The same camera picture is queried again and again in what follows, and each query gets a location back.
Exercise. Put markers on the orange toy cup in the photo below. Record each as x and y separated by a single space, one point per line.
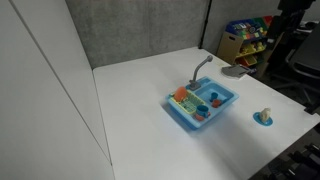
216 104

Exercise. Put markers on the orange toy plate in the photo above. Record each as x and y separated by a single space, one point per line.
180 94

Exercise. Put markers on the yellow dish rack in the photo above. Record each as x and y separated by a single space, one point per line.
190 105

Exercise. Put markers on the grey toy faucet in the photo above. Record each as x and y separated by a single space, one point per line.
199 71

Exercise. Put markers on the blue toy mug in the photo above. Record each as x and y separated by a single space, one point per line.
202 110

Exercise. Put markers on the blue toy sink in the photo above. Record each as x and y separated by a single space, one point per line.
226 93

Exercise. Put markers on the grey metal mounting plate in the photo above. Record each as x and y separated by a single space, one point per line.
235 70

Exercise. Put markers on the black tripod pole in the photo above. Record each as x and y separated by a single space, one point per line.
205 23

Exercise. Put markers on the blue round plate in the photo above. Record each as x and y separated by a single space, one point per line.
258 118

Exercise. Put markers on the black equipment stand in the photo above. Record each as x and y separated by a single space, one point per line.
290 160

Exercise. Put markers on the black office chair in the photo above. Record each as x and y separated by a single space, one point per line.
306 56

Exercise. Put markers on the black camera rig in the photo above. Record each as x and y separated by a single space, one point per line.
290 13

